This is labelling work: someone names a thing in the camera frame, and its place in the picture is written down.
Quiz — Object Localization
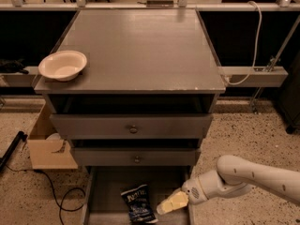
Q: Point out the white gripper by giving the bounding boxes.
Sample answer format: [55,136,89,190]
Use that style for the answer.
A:
[157,178,207,215]

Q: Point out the blue chip bag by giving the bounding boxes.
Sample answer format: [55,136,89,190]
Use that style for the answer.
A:
[121,184,158,224]

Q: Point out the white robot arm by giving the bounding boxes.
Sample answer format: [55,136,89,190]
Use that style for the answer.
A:
[157,155,300,215]

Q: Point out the grey bottom drawer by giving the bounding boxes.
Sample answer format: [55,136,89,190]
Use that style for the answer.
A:
[81,166,194,225]

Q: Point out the grey drawer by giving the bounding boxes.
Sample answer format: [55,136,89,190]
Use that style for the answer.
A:
[50,114,212,140]
[81,166,194,225]
[71,148,201,166]

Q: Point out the grey wooden drawer cabinet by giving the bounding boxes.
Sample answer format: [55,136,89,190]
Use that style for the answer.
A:
[33,8,227,173]

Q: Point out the grey middle drawer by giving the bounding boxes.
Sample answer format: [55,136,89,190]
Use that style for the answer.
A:
[71,148,201,166]

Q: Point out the grey top drawer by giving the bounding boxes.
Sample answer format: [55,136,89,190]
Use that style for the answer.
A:
[50,114,212,140]

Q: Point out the open cardboard box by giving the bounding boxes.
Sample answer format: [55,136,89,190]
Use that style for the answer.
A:
[27,105,78,170]

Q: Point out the dark cabinet at right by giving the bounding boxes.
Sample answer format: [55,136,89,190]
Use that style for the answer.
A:
[278,52,300,134]

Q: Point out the black bar on floor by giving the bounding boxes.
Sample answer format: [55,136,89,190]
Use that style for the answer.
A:
[0,131,27,172]

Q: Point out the white bowl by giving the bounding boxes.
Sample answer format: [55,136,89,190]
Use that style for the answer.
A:
[38,51,87,82]

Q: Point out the black floor cable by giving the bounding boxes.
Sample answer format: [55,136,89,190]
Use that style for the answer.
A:
[5,163,86,225]

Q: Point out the white hanging cable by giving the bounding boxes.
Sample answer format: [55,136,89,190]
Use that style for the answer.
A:
[223,1,263,86]

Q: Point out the black object on rail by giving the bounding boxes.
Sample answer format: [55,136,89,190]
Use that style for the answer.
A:
[0,59,29,74]

